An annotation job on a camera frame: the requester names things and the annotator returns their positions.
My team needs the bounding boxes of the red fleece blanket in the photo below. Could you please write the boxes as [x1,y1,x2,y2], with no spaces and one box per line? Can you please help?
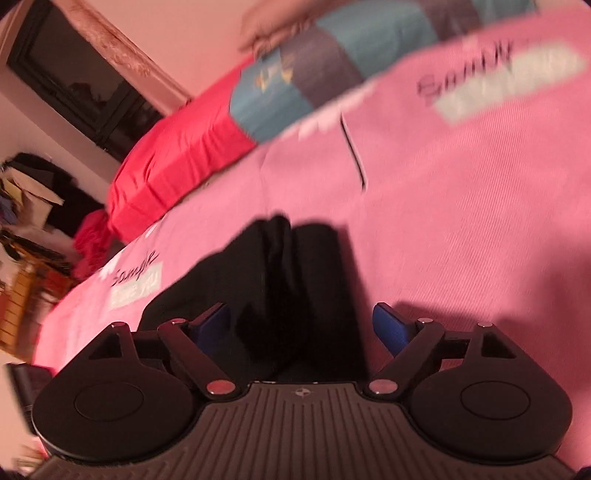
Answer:
[73,208,122,283]

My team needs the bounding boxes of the folded beige pink cloth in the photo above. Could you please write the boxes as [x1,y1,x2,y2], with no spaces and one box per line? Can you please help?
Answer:
[238,0,342,58]

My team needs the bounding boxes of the teal grey striped pillow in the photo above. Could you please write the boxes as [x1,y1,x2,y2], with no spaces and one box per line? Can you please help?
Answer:
[228,0,539,145]

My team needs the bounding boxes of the wooden shelf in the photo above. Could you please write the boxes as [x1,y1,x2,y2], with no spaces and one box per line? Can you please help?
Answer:
[0,231,75,363]

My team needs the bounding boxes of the pink curtain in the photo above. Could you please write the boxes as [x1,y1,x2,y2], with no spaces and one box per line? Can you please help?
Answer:
[51,0,191,104]

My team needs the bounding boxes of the black pants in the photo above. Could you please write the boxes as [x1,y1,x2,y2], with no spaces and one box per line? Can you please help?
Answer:
[139,215,371,385]

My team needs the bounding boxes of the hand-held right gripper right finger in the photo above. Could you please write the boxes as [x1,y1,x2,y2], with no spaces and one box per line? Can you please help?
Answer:
[364,302,517,401]

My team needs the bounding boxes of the red pillow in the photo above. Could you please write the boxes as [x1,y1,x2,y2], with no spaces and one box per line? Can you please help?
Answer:
[106,58,257,241]

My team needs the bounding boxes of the pink printed bedsheet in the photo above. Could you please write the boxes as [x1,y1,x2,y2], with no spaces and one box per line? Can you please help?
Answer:
[32,4,591,474]

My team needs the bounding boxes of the black box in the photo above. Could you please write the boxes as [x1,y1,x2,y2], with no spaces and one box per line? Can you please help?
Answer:
[6,364,54,409]

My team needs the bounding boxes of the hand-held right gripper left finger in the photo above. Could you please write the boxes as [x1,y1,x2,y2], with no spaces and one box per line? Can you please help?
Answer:
[88,302,247,401]

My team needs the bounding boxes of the dark hanging clothes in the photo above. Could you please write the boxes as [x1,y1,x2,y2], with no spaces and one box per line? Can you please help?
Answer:
[0,152,108,241]

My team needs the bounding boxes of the dark window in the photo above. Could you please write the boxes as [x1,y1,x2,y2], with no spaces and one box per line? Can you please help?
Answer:
[6,0,164,162]

